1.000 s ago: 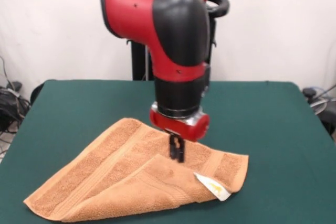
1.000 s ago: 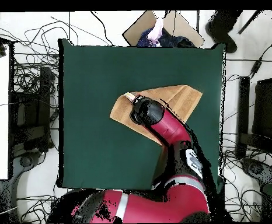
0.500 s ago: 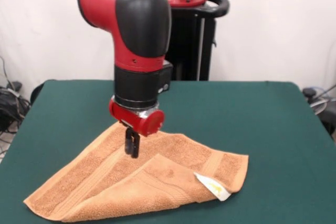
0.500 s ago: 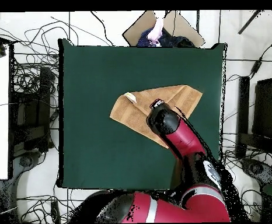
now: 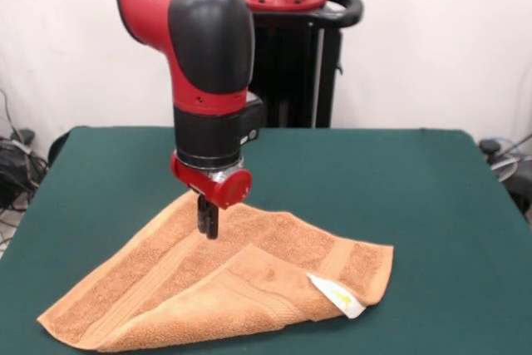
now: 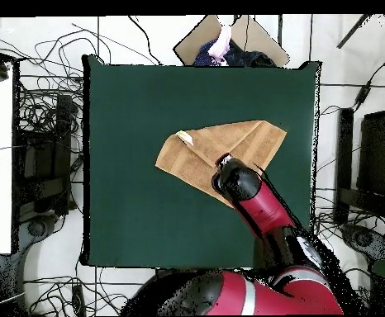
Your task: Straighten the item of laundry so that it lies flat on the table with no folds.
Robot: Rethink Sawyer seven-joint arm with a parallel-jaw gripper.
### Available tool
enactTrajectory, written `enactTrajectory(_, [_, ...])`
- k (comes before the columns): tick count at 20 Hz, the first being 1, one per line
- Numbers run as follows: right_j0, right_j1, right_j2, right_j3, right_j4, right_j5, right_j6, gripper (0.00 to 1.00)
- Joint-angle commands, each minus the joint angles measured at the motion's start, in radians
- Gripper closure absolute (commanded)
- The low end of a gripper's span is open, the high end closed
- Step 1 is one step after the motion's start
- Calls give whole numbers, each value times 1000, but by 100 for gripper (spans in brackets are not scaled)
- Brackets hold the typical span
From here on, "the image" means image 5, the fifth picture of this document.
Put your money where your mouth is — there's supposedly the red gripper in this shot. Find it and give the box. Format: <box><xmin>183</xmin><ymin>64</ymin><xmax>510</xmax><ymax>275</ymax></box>
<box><xmin>170</xmin><ymin>154</ymin><xmax>254</xmax><ymax>241</ymax></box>

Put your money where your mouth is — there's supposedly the tan terry towel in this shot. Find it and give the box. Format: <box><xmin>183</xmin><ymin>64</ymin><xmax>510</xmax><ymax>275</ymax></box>
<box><xmin>36</xmin><ymin>193</ymin><xmax>395</xmax><ymax>353</ymax></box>

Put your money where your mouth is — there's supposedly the dark green table cloth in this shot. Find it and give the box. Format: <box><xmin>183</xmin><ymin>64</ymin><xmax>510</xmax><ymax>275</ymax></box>
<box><xmin>0</xmin><ymin>126</ymin><xmax>532</xmax><ymax>355</ymax></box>

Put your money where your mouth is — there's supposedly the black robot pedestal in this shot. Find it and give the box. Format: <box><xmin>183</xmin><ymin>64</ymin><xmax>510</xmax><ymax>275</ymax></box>
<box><xmin>230</xmin><ymin>0</ymin><xmax>365</xmax><ymax>129</ymax></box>

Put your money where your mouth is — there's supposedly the black cable bundle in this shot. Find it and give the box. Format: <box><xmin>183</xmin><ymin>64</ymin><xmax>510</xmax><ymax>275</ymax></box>
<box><xmin>0</xmin><ymin>128</ymin><xmax>50</xmax><ymax>213</ymax></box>

